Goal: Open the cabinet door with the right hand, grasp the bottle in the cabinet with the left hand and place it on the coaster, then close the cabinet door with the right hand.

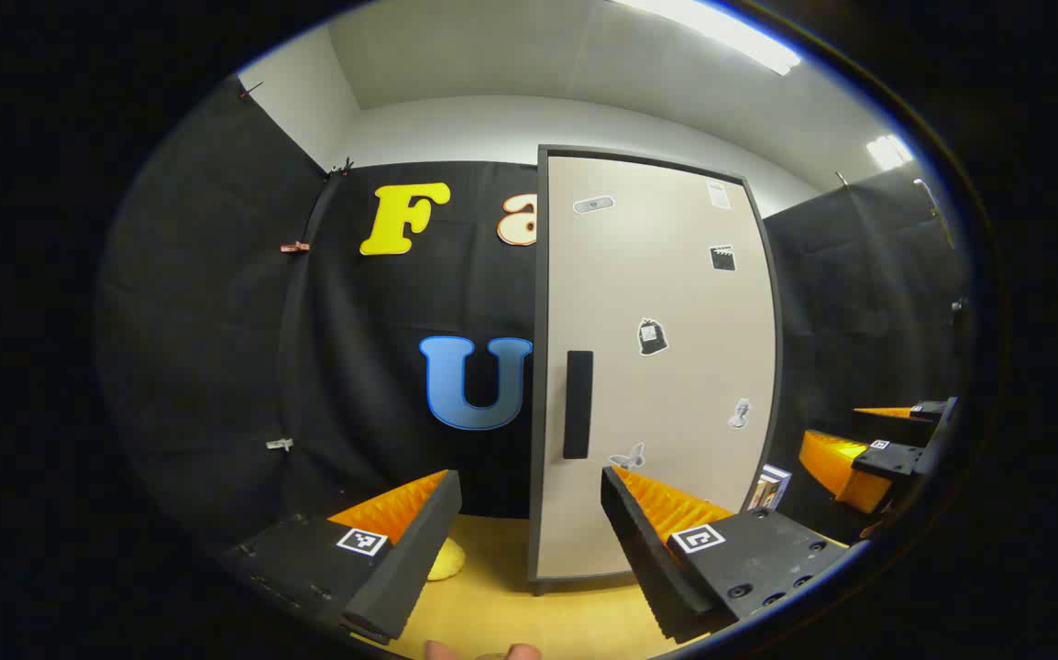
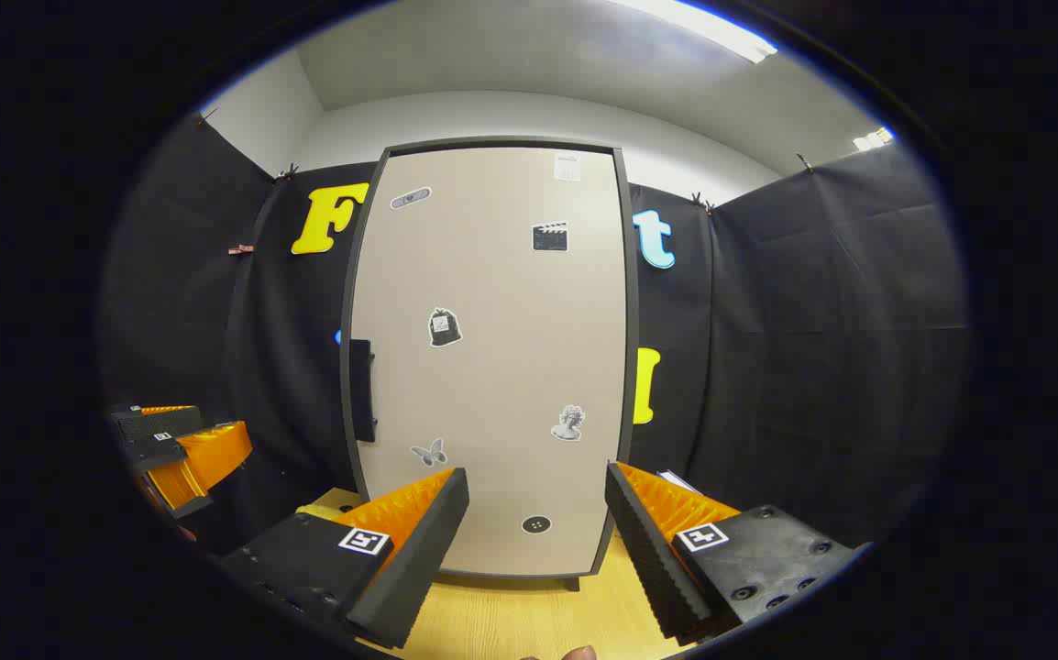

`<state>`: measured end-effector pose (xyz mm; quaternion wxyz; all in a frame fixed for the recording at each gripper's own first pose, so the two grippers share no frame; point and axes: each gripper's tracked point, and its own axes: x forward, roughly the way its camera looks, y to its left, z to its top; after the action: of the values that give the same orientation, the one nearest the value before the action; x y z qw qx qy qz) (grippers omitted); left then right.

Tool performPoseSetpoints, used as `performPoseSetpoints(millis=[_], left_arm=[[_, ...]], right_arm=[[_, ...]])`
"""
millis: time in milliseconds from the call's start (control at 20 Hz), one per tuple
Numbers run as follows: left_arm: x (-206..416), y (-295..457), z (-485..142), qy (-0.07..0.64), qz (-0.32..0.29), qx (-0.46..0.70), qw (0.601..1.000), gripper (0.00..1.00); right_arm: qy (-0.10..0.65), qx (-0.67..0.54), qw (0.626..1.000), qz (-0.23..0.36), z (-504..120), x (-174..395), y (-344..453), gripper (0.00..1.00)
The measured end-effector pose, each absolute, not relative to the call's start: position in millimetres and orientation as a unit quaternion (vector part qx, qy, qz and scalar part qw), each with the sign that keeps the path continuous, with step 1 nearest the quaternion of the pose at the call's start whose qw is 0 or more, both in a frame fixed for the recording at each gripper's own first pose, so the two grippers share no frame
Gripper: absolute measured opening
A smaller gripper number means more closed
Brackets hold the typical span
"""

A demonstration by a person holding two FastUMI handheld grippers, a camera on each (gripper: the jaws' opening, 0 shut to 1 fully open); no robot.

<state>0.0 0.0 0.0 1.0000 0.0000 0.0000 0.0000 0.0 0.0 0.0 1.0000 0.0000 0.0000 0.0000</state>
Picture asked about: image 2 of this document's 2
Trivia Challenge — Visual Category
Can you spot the beige cabinet door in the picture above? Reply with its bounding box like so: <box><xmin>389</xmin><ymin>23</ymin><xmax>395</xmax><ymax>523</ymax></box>
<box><xmin>348</xmin><ymin>145</ymin><xmax>631</xmax><ymax>578</ymax></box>

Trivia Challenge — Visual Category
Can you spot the long ceiling light panel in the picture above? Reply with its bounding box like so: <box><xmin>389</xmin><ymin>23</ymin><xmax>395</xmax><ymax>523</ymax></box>
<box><xmin>607</xmin><ymin>0</ymin><xmax>779</xmax><ymax>65</ymax></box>

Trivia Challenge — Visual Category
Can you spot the yellow bumpy toy fruit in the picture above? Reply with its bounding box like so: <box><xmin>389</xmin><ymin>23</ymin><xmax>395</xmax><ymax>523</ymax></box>
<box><xmin>302</xmin><ymin>489</ymin><xmax>363</xmax><ymax>525</ymax></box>

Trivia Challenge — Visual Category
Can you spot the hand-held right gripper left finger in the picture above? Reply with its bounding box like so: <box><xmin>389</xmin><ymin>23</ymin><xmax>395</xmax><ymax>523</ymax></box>
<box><xmin>217</xmin><ymin>467</ymin><xmax>471</xmax><ymax>650</ymax></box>

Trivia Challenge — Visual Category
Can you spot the black backdrop cloth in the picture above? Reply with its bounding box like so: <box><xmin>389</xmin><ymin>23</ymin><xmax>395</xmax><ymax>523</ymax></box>
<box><xmin>100</xmin><ymin>115</ymin><xmax>968</xmax><ymax>551</ymax></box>

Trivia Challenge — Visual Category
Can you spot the black door handle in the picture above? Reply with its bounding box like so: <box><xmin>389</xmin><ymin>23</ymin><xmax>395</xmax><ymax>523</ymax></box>
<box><xmin>349</xmin><ymin>339</ymin><xmax>378</xmax><ymax>444</ymax></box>

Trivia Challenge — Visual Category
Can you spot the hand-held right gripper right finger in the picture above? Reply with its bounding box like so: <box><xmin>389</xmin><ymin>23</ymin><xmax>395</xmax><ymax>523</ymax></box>
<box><xmin>604</xmin><ymin>461</ymin><xmax>860</xmax><ymax>647</ymax></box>

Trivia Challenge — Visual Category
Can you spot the dark grey cabinet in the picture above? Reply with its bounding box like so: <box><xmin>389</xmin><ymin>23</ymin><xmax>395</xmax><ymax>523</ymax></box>
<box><xmin>338</xmin><ymin>136</ymin><xmax>642</xmax><ymax>592</ymax></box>

